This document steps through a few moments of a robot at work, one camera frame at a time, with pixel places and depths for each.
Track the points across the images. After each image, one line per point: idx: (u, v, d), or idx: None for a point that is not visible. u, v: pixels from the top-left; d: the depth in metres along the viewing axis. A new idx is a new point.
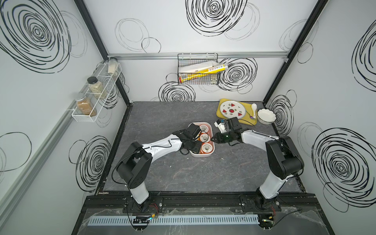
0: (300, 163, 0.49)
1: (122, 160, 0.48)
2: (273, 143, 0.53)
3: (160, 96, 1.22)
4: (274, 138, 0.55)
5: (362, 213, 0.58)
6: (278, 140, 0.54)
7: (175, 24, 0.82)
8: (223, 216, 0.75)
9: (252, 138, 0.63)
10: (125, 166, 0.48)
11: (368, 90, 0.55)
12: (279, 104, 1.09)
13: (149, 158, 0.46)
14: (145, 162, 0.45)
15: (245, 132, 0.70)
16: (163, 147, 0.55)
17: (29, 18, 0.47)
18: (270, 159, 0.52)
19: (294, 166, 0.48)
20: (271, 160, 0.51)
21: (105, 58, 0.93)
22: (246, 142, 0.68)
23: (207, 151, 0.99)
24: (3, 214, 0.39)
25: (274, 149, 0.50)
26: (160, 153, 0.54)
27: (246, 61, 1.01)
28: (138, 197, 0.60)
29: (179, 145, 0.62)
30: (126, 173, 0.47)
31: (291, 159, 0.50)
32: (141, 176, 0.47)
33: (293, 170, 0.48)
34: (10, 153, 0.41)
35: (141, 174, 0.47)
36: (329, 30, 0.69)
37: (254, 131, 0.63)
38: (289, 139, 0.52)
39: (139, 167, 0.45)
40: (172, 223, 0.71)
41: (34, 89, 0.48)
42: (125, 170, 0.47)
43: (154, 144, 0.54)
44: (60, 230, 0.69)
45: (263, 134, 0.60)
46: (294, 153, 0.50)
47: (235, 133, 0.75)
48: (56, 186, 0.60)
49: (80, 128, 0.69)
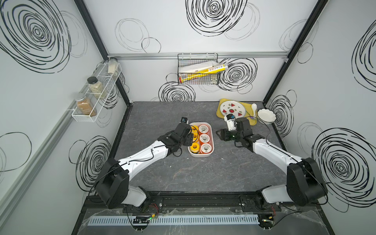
0: (322, 191, 0.43)
1: (98, 180, 0.44)
2: (297, 169, 0.44)
3: (160, 96, 1.22)
4: (296, 160, 0.48)
5: (362, 213, 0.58)
6: (300, 162, 0.47)
7: (175, 24, 0.82)
8: (223, 216, 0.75)
9: (268, 153, 0.56)
10: (102, 185, 0.44)
11: (369, 90, 0.55)
12: (279, 105, 1.09)
13: (126, 176, 0.42)
14: (120, 181, 0.41)
15: (258, 144, 0.61)
16: (143, 160, 0.49)
17: (29, 18, 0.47)
18: (291, 184, 0.45)
19: (317, 196, 0.43)
20: (293, 186, 0.45)
21: (105, 58, 0.93)
22: (257, 153, 0.61)
23: (206, 152, 0.90)
24: (3, 214, 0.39)
25: (299, 176, 0.43)
26: (139, 167, 0.48)
27: (246, 62, 1.01)
28: (131, 201, 0.57)
29: (166, 151, 0.57)
30: (104, 193, 0.43)
31: (313, 187, 0.45)
32: (121, 194, 0.43)
33: (314, 199, 0.42)
34: (9, 153, 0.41)
35: (120, 192, 0.42)
36: (328, 31, 0.78)
37: (270, 147, 0.57)
38: (315, 164, 0.45)
39: (115, 186, 0.41)
40: (172, 223, 0.71)
41: (34, 89, 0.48)
42: (102, 190, 0.43)
43: (133, 158, 0.48)
44: (60, 230, 0.69)
45: (282, 152, 0.54)
46: (319, 181, 0.43)
47: (245, 140, 0.67)
48: (56, 186, 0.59)
49: (81, 128, 0.70)
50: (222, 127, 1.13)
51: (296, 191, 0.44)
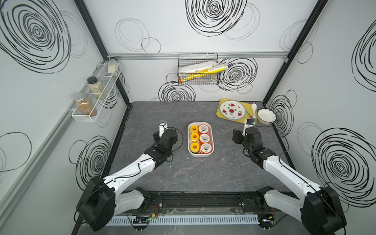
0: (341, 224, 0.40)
1: (82, 201, 0.42)
2: (315, 200, 0.41)
3: (160, 96, 1.22)
4: (314, 188, 0.45)
5: (362, 213, 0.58)
6: (318, 191, 0.43)
7: (175, 24, 0.82)
8: (223, 216, 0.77)
9: (281, 174, 0.52)
10: (84, 207, 0.42)
11: (369, 90, 0.55)
12: (279, 105, 1.09)
13: (112, 195, 0.40)
14: (107, 199, 0.39)
15: (269, 162, 0.57)
16: (129, 176, 0.48)
17: (29, 18, 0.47)
18: (308, 215, 0.42)
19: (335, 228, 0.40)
20: (310, 217, 0.42)
21: (105, 58, 0.93)
22: (269, 171, 0.57)
23: (206, 151, 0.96)
24: (3, 214, 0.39)
25: (318, 209, 0.39)
26: (127, 183, 0.47)
27: (246, 62, 1.01)
28: (128, 206, 0.57)
29: (152, 164, 0.56)
30: (88, 214, 0.41)
31: (330, 217, 0.42)
32: (107, 213, 0.41)
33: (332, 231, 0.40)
34: (10, 153, 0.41)
35: (105, 212, 0.41)
36: (328, 30, 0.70)
37: (284, 167, 0.53)
38: (335, 194, 0.42)
39: (102, 206, 0.39)
40: (172, 223, 0.71)
41: (34, 89, 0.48)
42: (85, 212, 0.41)
43: (118, 175, 0.47)
44: (60, 230, 0.69)
45: (297, 175, 0.50)
46: (337, 212, 0.42)
47: (254, 155, 0.63)
48: (56, 186, 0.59)
49: (81, 128, 0.70)
50: (222, 127, 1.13)
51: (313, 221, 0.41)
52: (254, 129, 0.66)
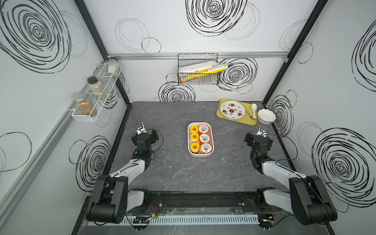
0: (325, 211, 0.41)
1: (94, 200, 0.42)
2: (298, 181, 0.47)
3: (160, 96, 1.22)
4: (300, 176, 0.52)
5: (362, 213, 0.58)
6: (306, 180, 0.47)
7: (175, 24, 0.82)
8: (223, 216, 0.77)
9: (273, 170, 0.58)
10: (98, 206, 0.42)
11: (369, 90, 0.55)
12: (279, 105, 1.09)
13: (125, 180, 0.44)
14: (122, 185, 0.43)
15: (267, 163, 0.64)
16: (130, 169, 0.54)
17: (29, 18, 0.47)
18: (294, 199, 0.45)
19: (322, 216, 0.41)
20: (296, 202, 0.44)
21: (105, 58, 0.93)
22: (268, 173, 0.62)
23: (206, 152, 0.90)
24: (3, 214, 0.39)
25: (300, 188, 0.44)
26: (132, 174, 0.55)
27: (246, 62, 1.01)
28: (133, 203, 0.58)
29: (143, 163, 0.64)
30: (105, 209, 0.41)
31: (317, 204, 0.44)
32: (122, 203, 0.43)
33: (319, 219, 0.40)
34: (10, 153, 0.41)
35: (123, 199, 0.43)
36: (328, 31, 0.78)
37: (277, 165, 0.61)
38: (319, 182, 0.45)
39: (119, 195, 0.42)
40: (172, 223, 0.71)
41: (34, 89, 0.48)
42: (100, 210, 0.41)
43: (121, 170, 0.52)
44: (60, 230, 0.69)
45: (287, 169, 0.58)
46: (324, 200, 0.42)
47: (255, 162, 0.68)
48: (56, 186, 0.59)
49: (81, 128, 0.70)
50: (222, 127, 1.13)
51: (300, 207, 0.43)
52: (263, 138, 0.69)
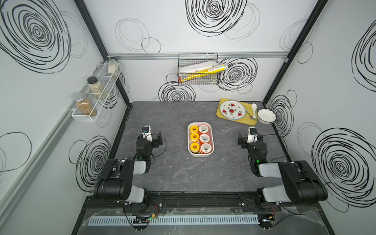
0: (314, 187, 0.45)
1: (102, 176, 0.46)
2: (286, 164, 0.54)
3: (160, 96, 1.22)
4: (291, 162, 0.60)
5: (362, 213, 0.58)
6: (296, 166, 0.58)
7: (175, 24, 0.82)
8: (222, 216, 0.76)
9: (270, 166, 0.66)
10: (106, 182, 0.45)
11: (369, 90, 0.55)
12: (279, 105, 1.09)
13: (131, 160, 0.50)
14: (130, 163, 0.49)
15: (262, 164, 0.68)
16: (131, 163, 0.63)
17: (29, 18, 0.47)
18: (287, 183, 0.48)
19: (312, 192, 0.43)
20: (288, 184, 0.47)
21: (105, 58, 0.93)
22: (264, 174, 0.65)
23: (206, 151, 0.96)
24: (3, 214, 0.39)
25: (287, 169, 0.48)
26: None
27: (246, 62, 1.01)
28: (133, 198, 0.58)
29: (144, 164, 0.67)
30: (112, 183, 0.45)
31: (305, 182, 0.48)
32: (127, 183, 0.46)
33: (310, 194, 0.43)
34: (10, 153, 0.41)
35: (128, 177, 0.47)
36: (328, 31, 0.78)
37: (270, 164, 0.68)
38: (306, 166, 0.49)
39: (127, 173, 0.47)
40: (172, 223, 0.71)
41: (34, 89, 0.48)
42: (107, 185, 0.44)
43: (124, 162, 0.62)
44: (61, 231, 0.69)
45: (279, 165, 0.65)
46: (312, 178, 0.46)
47: (253, 167, 0.71)
48: (57, 186, 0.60)
49: (80, 128, 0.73)
50: (222, 127, 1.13)
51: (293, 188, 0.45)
52: (263, 145, 0.70)
